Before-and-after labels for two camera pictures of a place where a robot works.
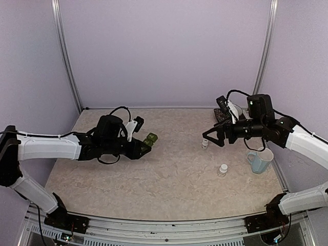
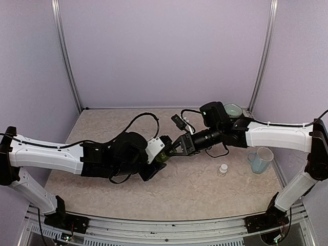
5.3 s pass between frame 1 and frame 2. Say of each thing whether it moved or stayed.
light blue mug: stayed
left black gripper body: moved
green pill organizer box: moved
